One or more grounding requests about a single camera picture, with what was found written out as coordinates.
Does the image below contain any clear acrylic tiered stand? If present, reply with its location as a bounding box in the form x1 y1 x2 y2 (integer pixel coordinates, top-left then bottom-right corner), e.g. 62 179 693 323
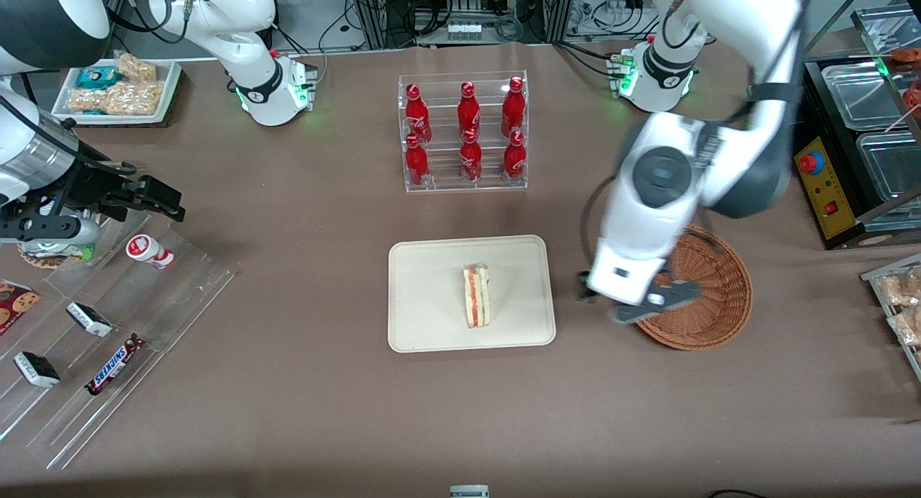
0 210 237 471

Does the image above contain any red cola bottle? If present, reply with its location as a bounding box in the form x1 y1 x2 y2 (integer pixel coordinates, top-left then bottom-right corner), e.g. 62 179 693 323
503 130 527 181
404 134 431 188
502 76 526 137
460 129 483 183
458 81 481 135
405 83 432 145

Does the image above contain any clear bagged pastry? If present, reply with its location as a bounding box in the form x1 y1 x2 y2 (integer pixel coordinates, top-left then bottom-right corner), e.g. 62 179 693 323
888 307 921 348
878 267 921 309

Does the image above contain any brown wicker basket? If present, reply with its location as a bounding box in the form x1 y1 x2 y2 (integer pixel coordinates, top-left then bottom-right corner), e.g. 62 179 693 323
633 224 753 351

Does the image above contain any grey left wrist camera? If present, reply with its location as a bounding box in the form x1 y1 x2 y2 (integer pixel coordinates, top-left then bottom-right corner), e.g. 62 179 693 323
610 280 703 325

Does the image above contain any aluminium frame equipment rack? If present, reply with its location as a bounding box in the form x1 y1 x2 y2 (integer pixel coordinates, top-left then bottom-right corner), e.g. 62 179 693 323
348 0 578 50

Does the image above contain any beige plastic tray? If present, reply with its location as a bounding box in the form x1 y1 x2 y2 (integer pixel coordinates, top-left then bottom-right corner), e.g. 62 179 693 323
388 235 557 353

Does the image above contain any white snack tray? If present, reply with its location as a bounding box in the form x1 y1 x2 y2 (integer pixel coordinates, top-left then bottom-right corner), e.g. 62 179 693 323
52 58 184 130

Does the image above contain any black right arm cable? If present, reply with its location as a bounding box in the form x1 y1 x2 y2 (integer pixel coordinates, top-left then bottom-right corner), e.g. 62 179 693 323
0 94 137 176

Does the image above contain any medium peanut brittle pack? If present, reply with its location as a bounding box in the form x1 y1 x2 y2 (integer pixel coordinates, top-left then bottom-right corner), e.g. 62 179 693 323
68 87 109 114

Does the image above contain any black white snack bar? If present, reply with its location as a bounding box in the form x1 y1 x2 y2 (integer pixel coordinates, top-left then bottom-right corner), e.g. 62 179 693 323
66 302 114 338
14 351 61 389

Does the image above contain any steel fryer pan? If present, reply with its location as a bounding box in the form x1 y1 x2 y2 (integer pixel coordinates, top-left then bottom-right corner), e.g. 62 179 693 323
856 130 921 205
821 61 910 131

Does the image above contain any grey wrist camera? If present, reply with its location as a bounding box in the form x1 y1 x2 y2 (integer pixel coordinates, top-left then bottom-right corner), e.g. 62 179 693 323
610 280 703 325
0 216 102 245

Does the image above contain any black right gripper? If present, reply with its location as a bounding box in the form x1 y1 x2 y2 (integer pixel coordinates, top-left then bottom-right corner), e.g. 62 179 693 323
45 158 186 224

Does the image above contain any white red yogurt drink bottle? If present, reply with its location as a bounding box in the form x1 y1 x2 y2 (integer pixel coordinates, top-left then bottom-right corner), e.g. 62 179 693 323
126 234 175 270

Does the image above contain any chocolate chip cookie packet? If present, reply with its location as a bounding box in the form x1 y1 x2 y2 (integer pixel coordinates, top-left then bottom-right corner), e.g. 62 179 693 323
0 280 41 337

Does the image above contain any yellow control panel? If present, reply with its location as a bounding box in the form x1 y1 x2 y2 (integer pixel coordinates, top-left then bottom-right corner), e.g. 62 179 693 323
794 136 861 241

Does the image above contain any large peanut brittle pack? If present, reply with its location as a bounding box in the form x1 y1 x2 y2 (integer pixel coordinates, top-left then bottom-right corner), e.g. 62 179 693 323
104 81 165 117

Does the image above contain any metal rack with tray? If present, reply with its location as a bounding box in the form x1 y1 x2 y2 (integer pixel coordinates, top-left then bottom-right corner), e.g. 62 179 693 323
851 6 921 76

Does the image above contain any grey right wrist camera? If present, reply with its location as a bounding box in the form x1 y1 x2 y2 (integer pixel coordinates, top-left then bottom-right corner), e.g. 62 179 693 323
0 216 102 245

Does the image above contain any small peanut brittle pack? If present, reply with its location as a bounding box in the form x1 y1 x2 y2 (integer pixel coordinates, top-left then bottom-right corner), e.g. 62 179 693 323
114 52 158 83

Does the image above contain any snickers chocolate bar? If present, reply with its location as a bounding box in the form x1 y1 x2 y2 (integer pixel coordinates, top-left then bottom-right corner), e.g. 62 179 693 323
85 334 146 396

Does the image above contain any triangular sandwich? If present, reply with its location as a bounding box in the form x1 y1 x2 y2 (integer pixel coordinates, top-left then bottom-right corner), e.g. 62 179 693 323
463 263 491 329

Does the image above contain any teal snack packet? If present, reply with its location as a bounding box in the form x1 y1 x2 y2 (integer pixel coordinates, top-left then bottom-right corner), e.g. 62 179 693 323
75 65 120 91

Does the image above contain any grey tray with snack bags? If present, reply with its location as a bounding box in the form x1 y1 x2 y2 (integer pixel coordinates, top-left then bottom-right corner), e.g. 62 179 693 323
861 253 921 381

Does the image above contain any black countertop fryer appliance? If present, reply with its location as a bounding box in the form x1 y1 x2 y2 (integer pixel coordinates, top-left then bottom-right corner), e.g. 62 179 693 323
794 52 921 251

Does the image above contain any clear acrylic bottle rack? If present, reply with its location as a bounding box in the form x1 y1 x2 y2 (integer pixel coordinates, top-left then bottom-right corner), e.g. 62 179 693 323
398 71 529 194

